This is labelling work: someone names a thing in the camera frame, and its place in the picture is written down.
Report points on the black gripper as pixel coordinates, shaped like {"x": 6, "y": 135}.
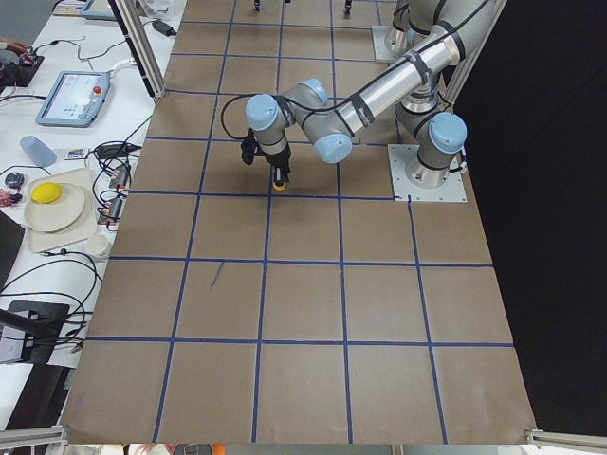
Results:
{"x": 279, "y": 160}

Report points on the black monitor stand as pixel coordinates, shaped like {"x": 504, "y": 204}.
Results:
{"x": 30, "y": 330}

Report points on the black power adapter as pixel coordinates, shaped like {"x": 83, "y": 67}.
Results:
{"x": 163, "y": 28}

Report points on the white paper cup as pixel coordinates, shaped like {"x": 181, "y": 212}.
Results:
{"x": 98, "y": 246}

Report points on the beige tray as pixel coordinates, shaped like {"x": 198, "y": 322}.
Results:
{"x": 84, "y": 226}

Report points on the beige plate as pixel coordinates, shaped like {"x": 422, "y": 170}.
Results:
{"x": 57, "y": 215}

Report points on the teach pendant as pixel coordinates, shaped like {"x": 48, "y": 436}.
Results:
{"x": 75, "y": 99}

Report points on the yellow ball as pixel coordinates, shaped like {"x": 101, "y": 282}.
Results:
{"x": 46, "y": 193}

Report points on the blue plastic cup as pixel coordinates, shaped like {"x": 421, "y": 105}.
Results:
{"x": 39, "y": 153}

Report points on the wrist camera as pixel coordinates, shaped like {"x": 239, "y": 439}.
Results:
{"x": 249, "y": 146}

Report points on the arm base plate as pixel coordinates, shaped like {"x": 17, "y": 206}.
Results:
{"x": 405, "y": 190}
{"x": 389, "y": 43}

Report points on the aluminium frame post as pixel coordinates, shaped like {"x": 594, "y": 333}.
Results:
{"x": 133, "y": 32}

